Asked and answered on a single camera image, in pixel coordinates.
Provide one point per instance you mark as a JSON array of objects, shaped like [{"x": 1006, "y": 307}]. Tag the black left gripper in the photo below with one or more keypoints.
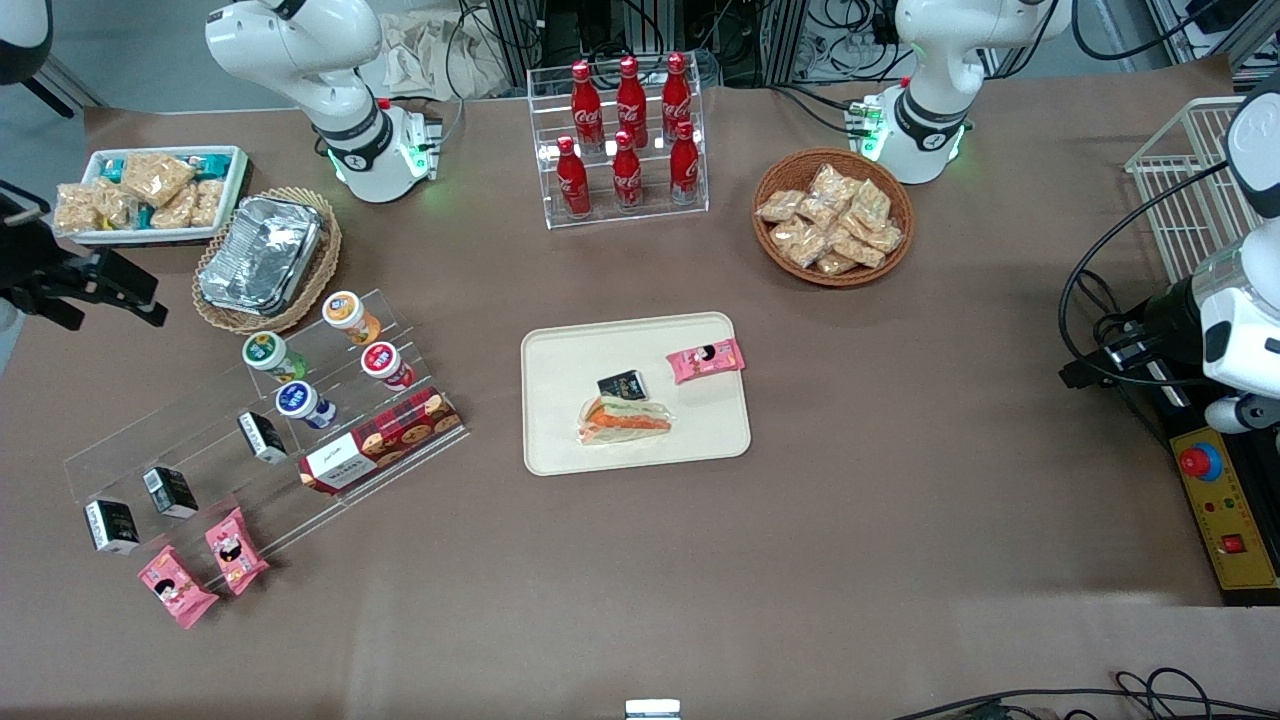
[{"x": 1163, "y": 318}]

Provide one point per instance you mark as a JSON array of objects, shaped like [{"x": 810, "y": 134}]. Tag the yellow emergency stop box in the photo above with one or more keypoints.
[{"x": 1235, "y": 510}]

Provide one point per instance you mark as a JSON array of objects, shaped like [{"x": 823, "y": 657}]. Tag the green lid yogurt cup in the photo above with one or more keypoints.
[{"x": 270, "y": 355}]

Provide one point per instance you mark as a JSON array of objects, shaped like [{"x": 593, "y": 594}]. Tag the plastic triangle sandwich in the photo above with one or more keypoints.
[{"x": 625, "y": 420}]

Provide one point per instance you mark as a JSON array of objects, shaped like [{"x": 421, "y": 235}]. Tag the pink snack pack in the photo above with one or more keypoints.
[
  {"x": 176, "y": 588},
  {"x": 236, "y": 551},
  {"x": 706, "y": 361}
]

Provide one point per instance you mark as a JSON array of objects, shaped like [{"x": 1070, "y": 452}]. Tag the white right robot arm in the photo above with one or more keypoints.
[{"x": 352, "y": 150}]

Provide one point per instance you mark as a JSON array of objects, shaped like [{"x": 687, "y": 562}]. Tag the blue lid yogurt cup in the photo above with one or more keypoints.
[{"x": 302, "y": 403}]

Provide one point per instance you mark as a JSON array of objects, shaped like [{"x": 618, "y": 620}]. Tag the oval wicker basket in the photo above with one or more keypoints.
[{"x": 328, "y": 250}]

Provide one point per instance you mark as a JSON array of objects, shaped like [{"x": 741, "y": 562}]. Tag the small white block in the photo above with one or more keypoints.
[{"x": 652, "y": 709}]

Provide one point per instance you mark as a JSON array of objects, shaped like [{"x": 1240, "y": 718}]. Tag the beige rectangular tray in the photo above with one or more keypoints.
[{"x": 560, "y": 440}]

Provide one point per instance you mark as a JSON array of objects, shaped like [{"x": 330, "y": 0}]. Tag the clear acrylic bottle rack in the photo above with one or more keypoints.
[{"x": 655, "y": 218}]

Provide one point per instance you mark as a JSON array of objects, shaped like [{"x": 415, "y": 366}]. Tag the orange lid yogurt cup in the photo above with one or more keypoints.
[{"x": 350, "y": 316}]

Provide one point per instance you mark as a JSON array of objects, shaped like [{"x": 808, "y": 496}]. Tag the white rectangular bin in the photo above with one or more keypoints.
[{"x": 150, "y": 238}]

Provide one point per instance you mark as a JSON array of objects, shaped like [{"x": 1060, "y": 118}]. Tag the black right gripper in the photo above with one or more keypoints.
[{"x": 30, "y": 262}]

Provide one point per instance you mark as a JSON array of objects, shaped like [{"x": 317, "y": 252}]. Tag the teal snack packet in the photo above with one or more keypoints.
[
  {"x": 112, "y": 169},
  {"x": 212, "y": 162}
]

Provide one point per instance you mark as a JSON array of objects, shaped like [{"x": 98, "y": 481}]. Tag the red cola bottle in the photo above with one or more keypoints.
[
  {"x": 585, "y": 100},
  {"x": 676, "y": 92},
  {"x": 631, "y": 97},
  {"x": 684, "y": 166},
  {"x": 627, "y": 176},
  {"x": 572, "y": 182}
]

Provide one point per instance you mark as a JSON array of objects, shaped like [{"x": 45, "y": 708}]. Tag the tan snack packet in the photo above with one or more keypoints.
[
  {"x": 818, "y": 212},
  {"x": 174, "y": 211},
  {"x": 157, "y": 176},
  {"x": 112, "y": 203},
  {"x": 871, "y": 204},
  {"x": 208, "y": 202},
  {"x": 76, "y": 208},
  {"x": 831, "y": 182},
  {"x": 858, "y": 249},
  {"x": 780, "y": 206},
  {"x": 800, "y": 243},
  {"x": 884, "y": 238},
  {"x": 836, "y": 263}
]

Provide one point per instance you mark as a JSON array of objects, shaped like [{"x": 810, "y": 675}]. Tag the small black carton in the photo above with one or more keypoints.
[
  {"x": 622, "y": 384},
  {"x": 112, "y": 527},
  {"x": 170, "y": 492},
  {"x": 263, "y": 438}
]

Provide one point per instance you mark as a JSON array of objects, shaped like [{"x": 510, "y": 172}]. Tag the red lid yogurt cup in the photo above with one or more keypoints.
[{"x": 386, "y": 364}]

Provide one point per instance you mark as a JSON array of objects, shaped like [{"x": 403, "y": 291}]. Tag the round wicker bowl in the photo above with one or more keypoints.
[{"x": 785, "y": 170}]

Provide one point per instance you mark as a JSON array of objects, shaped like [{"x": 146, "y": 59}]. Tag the aluminium equipment frame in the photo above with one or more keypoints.
[{"x": 760, "y": 40}]

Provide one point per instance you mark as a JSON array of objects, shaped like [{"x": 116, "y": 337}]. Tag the beige crumpled cloth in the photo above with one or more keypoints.
[{"x": 430, "y": 55}]

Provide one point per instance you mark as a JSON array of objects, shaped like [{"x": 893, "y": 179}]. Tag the clear acrylic stepped shelf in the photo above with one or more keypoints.
[{"x": 335, "y": 362}]

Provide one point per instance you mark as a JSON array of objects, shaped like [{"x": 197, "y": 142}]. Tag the red plaid cookie box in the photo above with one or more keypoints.
[{"x": 385, "y": 440}]

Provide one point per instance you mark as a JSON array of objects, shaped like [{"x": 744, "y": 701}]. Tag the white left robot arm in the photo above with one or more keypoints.
[{"x": 930, "y": 110}]

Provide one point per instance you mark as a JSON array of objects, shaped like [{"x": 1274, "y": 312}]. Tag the silver foil container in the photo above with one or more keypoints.
[{"x": 260, "y": 255}]

